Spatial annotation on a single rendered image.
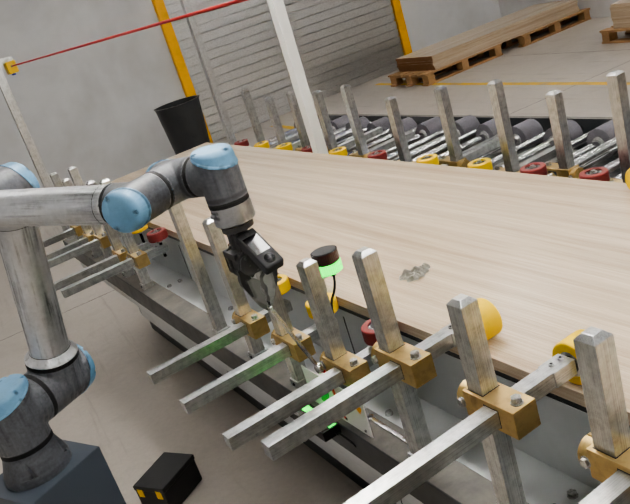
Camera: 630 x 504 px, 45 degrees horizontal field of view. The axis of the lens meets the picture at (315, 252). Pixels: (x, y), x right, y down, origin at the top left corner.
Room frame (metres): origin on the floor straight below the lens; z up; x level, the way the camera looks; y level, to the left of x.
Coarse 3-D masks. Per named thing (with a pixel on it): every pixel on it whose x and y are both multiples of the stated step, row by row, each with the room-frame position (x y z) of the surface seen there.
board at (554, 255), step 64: (256, 192) 2.98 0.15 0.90; (320, 192) 2.69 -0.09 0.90; (384, 192) 2.44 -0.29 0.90; (448, 192) 2.24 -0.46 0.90; (512, 192) 2.06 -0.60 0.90; (576, 192) 1.91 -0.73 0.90; (384, 256) 1.89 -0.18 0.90; (448, 256) 1.76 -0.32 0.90; (512, 256) 1.64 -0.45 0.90; (576, 256) 1.54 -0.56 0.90; (448, 320) 1.43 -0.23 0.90; (512, 320) 1.35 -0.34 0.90; (576, 320) 1.27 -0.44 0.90; (576, 384) 1.07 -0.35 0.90
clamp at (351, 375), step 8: (320, 360) 1.52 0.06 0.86; (328, 360) 1.48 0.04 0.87; (336, 360) 1.47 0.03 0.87; (344, 360) 1.46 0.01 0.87; (360, 360) 1.43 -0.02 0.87; (328, 368) 1.49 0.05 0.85; (344, 368) 1.42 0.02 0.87; (352, 368) 1.41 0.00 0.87; (360, 368) 1.42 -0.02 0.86; (368, 368) 1.42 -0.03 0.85; (344, 376) 1.43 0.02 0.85; (352, 376) 1.40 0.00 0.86; (360, 376) 1.41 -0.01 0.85; (344, 384) 1.44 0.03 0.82
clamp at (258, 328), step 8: (256, 312) 1.92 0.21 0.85; (232, 320) 1.96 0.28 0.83; (240, 320) 1.91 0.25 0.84; (248, 320) 1.88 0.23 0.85; (256, 320) 1.86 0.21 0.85; (264, 320) 1.87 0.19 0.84; (248, 328) 1.87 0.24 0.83; (256, 328) 1.86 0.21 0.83; (264, 328) 1.87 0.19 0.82; (256, 336) 1.86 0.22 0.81
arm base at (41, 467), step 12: (48, 444) 1.86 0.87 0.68; (60, 444) 1.91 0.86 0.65; (24, 456) 1.82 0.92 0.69; (36, 456) 1.83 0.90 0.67; (48, 456) 1.84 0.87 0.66; (60, 456) 1.86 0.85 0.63; (12, 468) 1.82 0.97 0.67; (24, 468) 1.81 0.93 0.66; (36, 468) 1.81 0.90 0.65; (48, 468) 1.82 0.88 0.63; (60, 468) 1.84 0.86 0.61; (12, 480) 1.82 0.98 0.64; (24, 480) 1.80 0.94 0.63; (36, 480) 1.80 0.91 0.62; (48, 480) 1.81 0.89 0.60
